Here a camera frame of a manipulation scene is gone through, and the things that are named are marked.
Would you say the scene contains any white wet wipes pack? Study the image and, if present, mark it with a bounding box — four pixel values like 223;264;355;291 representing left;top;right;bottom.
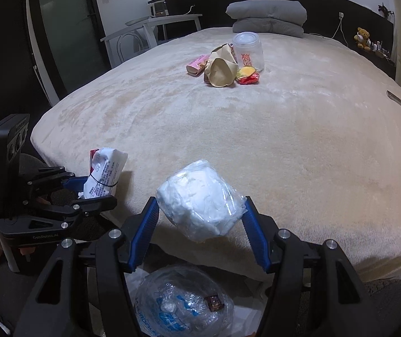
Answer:
81;148;128;199

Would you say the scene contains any large white tissue ball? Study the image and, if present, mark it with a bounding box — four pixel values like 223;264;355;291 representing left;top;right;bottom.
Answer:
156;160;246;243

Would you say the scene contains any small white tissue ball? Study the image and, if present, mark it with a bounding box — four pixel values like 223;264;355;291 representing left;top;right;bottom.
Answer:
160;299;177;313

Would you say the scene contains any pink cake box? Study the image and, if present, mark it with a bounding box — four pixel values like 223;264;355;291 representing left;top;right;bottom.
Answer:
186;54;210;77

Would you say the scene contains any brown paper bag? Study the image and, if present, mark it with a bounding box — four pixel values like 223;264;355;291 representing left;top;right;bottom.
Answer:
204;44;239;88

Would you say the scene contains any yellow red snack packet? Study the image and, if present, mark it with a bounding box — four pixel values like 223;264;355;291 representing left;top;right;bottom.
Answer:
236;66;260;85

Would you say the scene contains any clear plastic jar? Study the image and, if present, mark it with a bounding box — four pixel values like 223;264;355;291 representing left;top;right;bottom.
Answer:
233;32;265;72

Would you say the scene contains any dark brown snack wrapper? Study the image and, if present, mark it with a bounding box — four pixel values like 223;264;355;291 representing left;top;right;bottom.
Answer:
204;294;225;313

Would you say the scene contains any clear plastic trash bag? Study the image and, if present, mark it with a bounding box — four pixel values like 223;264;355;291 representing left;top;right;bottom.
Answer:
125;264;268;336

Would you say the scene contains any beige plush bed blanket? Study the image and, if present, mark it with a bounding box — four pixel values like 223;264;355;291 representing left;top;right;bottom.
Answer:
31;28;401;281

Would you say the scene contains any white metal chair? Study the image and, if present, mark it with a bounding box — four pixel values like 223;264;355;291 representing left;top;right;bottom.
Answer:
116;31;146;62

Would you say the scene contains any dark glass door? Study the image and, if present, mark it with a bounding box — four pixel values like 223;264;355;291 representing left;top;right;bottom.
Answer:
29;0;111;99

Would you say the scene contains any white bedside table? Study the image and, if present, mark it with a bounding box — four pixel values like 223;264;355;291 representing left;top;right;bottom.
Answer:
101;14;203;68

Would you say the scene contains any lower grey pillow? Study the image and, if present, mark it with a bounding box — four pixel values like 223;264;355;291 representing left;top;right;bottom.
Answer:
233;17;304;38

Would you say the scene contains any grey pillow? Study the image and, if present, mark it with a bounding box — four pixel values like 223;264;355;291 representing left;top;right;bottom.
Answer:
226;0;307;26
233;17;304;38

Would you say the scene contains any brown teddy bear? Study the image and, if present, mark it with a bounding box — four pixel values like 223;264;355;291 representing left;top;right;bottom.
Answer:
354;28;372;52

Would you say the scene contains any black headboard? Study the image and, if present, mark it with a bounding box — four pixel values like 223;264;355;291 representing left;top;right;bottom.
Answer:
153;0;395;78

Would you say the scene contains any upper grey pillow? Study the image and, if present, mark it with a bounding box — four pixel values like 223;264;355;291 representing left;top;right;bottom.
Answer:
226;0;307;26

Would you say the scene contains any small dark plant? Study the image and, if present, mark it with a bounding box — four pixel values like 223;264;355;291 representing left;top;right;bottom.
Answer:
378;4;395;19

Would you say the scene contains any white charging cable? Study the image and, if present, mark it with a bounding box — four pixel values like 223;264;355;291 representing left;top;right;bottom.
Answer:
309;11;345;40

